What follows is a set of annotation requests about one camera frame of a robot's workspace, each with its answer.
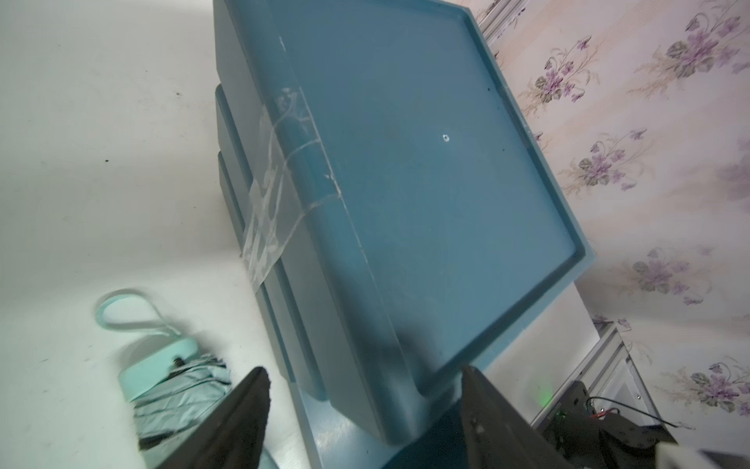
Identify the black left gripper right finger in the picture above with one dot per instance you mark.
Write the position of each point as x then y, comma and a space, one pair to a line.
496, 435

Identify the teal drawer cabinet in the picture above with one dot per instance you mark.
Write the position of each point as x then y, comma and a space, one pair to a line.
399, 219

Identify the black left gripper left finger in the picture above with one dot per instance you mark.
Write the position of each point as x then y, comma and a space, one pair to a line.
233, 435

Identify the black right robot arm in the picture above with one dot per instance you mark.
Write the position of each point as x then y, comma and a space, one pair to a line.
574, 435

